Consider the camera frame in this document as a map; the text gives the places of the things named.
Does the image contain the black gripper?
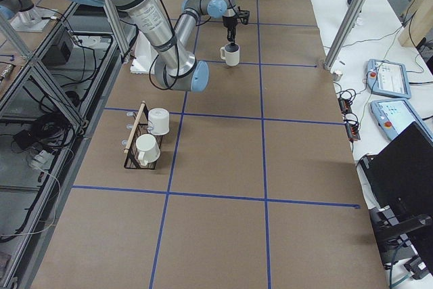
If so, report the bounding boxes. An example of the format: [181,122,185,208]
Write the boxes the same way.
[223,16,237,45]

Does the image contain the white mug dark interior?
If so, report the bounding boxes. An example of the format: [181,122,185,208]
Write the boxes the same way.
[220,43,240,67]

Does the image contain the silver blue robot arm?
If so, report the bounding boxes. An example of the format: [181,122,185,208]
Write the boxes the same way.
[70,0,239,92]

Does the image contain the white upside-down mug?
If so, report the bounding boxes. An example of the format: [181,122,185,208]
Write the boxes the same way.
[147,108,170,135]

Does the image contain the teach pendant far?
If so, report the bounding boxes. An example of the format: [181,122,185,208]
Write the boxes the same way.
[367,59,411,99]

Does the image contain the teach pendant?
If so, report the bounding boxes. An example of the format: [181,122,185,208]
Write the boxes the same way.
[367,59,411,99]
[370,98,432,140]

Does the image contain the teach pendant near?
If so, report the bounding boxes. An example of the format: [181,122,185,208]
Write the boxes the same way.
[370,98,432,140]

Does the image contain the black laptop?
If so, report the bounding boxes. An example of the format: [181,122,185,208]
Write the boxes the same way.
[359,122,432,271]

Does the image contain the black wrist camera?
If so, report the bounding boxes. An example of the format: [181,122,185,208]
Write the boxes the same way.
[237,9,250,25]

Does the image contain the white camera pedestal column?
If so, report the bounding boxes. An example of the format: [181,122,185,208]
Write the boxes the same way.
[130,31,157,74]

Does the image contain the white mug with handle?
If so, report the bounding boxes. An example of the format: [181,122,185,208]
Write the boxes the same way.
[135,134,160,166]

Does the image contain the aluminium frame post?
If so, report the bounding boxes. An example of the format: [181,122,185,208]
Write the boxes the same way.
[323,0,365,70]

